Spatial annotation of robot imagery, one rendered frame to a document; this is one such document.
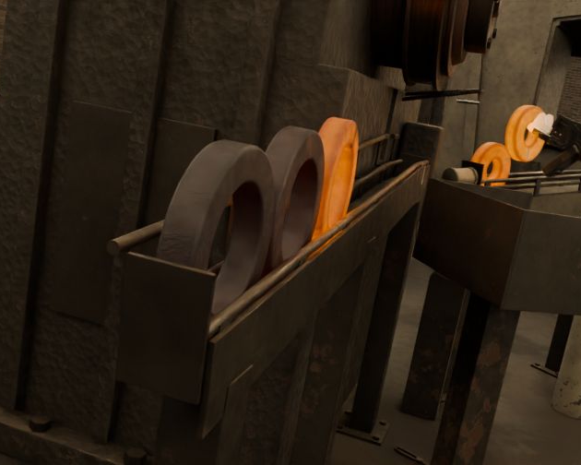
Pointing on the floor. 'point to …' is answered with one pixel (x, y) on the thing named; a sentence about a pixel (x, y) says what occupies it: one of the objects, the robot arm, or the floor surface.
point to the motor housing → (432, 346)
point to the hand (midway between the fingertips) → (527, 126)
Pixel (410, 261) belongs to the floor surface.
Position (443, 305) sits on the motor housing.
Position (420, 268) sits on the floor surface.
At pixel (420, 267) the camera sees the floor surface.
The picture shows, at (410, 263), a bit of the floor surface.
